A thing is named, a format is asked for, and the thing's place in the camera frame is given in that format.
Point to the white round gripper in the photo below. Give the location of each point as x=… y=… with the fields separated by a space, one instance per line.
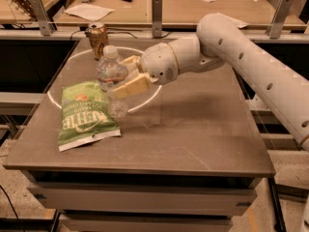
x=158 y=63

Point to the clear plastic water bottle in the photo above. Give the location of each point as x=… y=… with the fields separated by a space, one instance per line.
x=111 y=72

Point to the green kettle chip bag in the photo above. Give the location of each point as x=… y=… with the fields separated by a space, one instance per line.
x=85 y=117

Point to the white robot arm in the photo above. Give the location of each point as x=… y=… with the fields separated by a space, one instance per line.
x=218 y=40

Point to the gold soda can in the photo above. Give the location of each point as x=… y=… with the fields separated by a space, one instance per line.
x=98 y=38

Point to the white paper sheet left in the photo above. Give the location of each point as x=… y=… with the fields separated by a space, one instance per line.
x=89 y=12

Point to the white paper sheet right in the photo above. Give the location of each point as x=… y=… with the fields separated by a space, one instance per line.
x=236 y=21

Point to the white drawer cabinet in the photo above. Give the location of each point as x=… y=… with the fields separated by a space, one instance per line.
x=135 y=208

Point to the grey metal bracket middle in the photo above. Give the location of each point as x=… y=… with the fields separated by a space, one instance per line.
x=157 y=18

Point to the grey metal bracket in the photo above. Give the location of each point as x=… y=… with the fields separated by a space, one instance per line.
x=45 y=25
x=157 y=18
x=275 y=28

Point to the grey metal bracket left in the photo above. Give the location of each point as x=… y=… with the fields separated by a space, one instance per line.
x=45 y=25

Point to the grey metal bracket right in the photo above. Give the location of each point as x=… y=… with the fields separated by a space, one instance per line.
x=275 y=28

